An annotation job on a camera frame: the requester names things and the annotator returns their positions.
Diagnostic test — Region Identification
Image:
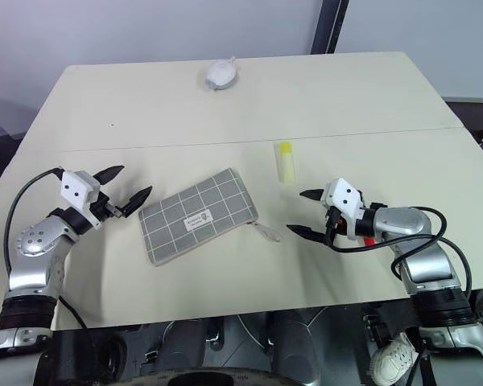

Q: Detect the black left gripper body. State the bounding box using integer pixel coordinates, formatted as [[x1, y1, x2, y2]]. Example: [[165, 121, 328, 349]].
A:
[[89, 187, 126, 223]]

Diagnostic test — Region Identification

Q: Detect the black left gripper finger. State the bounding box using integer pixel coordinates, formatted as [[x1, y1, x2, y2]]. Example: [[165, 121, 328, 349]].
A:
[[118, 185, 153, 215], [93, 164, 125, 187]]

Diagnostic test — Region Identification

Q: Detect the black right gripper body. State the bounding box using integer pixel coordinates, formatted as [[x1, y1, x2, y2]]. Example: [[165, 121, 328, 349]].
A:
[[323, 205, 346, 246]]

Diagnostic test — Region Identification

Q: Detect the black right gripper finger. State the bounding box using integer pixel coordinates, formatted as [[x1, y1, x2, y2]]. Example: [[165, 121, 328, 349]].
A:
[[299, 189, 327, 203], [286, 224, 330, 244]]

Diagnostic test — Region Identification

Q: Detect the grey checked pencil pouch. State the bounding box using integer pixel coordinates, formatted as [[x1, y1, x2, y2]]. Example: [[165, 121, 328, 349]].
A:
[[138, 168, 283, 268]]

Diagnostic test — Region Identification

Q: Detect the yellow glue stick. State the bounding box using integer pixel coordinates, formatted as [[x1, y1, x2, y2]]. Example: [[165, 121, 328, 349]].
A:
[[274, 141, 297, 184]]

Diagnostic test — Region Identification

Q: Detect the dark rounded robot leg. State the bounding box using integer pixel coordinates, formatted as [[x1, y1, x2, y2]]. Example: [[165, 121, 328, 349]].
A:
[[271, 307, 322, 386], [159, 317, 210, 375]]

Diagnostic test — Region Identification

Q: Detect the white sneaker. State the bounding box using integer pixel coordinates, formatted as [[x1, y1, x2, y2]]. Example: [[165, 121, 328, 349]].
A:
[[370, 331, 419, 386]]

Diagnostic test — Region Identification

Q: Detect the white crumpled cloth pouch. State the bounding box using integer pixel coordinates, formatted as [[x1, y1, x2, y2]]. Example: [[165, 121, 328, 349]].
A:
[[203, 55, 240, 92]]

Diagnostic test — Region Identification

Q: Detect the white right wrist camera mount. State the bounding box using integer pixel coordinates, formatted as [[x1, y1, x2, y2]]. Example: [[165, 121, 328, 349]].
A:
[[321, 178, 366, 240]]

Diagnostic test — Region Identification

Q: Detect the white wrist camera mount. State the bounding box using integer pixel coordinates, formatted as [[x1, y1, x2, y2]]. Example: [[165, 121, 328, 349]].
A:
[[60, 170, 103, 230], [321, 178, 366, 240]]

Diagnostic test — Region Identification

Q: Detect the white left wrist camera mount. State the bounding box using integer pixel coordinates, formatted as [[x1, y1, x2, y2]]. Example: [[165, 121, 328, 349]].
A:
[[60, 170, 103, 230]]

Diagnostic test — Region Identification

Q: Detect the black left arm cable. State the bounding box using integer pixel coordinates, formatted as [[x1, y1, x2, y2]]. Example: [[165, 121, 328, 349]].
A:
[[6, 166, 97, 386]]

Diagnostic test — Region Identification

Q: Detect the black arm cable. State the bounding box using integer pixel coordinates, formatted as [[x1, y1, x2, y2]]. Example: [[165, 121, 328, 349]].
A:
[[6, 166, 97, 386], [328, 206, 473, 293]]

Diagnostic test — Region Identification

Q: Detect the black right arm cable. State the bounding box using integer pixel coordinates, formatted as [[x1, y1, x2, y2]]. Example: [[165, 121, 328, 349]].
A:
[[328, 206, 473, 293]]

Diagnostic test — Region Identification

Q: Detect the dark vertical post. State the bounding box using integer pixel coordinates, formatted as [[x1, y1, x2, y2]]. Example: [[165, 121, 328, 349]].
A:
[[308, 0, 350, 55]]

